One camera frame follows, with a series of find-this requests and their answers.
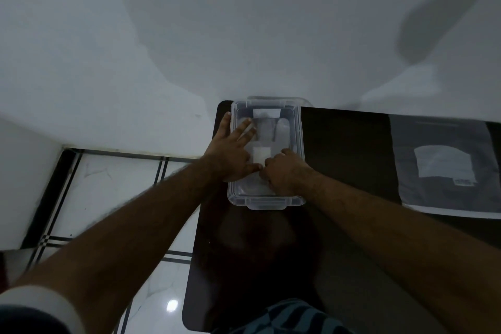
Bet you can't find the blue patterned shirt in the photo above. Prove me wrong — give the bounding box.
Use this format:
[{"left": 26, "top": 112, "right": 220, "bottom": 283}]
[{"left": 212, "top": 298, "right": 355, "bottom": 334}]

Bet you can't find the clear plastic storage box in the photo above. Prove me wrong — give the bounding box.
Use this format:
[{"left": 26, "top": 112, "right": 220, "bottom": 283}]
[{"left": 227, "top": 99, "right": 307, "bottom": 211}]

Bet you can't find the dark sleeve with white cuff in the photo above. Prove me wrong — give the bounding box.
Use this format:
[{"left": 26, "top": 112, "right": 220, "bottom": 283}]
[{"left": 0, "top": 285, "right": 85, "bottom": 334}]

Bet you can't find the person's right forearm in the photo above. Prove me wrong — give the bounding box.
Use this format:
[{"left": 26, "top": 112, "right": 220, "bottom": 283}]
[{"left": 299, "top": 170, "right": 501, "bottom": 334}]

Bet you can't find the person's right hand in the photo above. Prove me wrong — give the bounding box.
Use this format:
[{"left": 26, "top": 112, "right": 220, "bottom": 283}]
[{"left": 260, "top": 148, "right": 320, "bottom": 198}]

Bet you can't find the person's left hand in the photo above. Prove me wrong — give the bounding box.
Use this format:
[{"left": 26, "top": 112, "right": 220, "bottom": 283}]
[{"left": 203, "top": 112, "right": 263, "bottom": 183}]

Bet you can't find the grey garment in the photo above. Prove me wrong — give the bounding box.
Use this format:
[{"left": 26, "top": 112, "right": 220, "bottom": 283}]
[
  {"left": 234, "top": 108, "right": 299, "bottom": 196},
  {"left": 388, "top": 114, "right": 501, "bottom": 220}
]

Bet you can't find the person's left forearm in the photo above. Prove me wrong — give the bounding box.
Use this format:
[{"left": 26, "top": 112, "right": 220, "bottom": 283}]
[{"left": 10, "top": 156, "right": 228, "bottom": 334}]

